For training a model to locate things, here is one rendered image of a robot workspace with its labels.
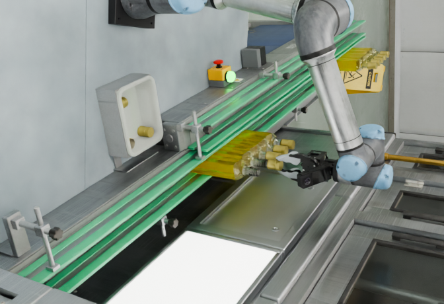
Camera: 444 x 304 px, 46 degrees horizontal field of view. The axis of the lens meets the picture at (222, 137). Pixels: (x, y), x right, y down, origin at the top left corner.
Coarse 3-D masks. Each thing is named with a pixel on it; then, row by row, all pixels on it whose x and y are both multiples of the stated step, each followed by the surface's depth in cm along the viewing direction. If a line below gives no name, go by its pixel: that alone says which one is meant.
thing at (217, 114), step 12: (360, 24) 300; (336, 36) 276; (300, 60) 239; (288, 72) 224; (252, 84) 213; (264, 84) 211; (240, 96) 201; (252, 96) 199; (216, 108) 190; (228, 108) 189; (204, 120) 181; (216, 120) 179
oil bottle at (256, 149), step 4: (228, 144) 186; (232, 144) 186; (236, 144) 185; (240, 144) 185; (244, 144) 184; (248, 144) 184; (252, 144) 184; (256, 144) 183; (236, 148) 182; (240, 148) 182; (244, 148) 181; (248, 148) 181; (252, 148) 180; (256, 148) 180; (260, 148) 181; (252, 152) 179; (256, 152) 179; (256, 156) 180
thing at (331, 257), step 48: (432, 144) 210; (192, 192) 196; (336, 192) 182; (384, 192) 182; (432, 192) 178; (144, 240) 169; (336, 240) 156; (384, 240) 156; (432, 240) 150; (96, 288) 149; (288, 288) 135; (336, 288) 139; (384, 288) 137; (432, 288) 135
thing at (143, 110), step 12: (132, 84) 159; (144, 84) 169; (120, 96) 155; (132, 96) 170; (144, 96) 171; (156, 96) 169; (120, 108) 156; (132, 108) 171; (144, 108) 173; (156, 108) 170; (132, 120) 171; (144, 120) 175; (156, 120) 172; (132, 132) 172; (156, 132) 174; (144, 144) 169; (132, 156) 163
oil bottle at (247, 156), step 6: (222, 150) 181; (228, 150) 181; (234, 150) 180; (240, 150) 179; (246, 150) 179; (228, 156) 178; (234, 156) 176; (240, 156) 175; (246, 156) 175; (252, 156) 176; (246, 162) 175
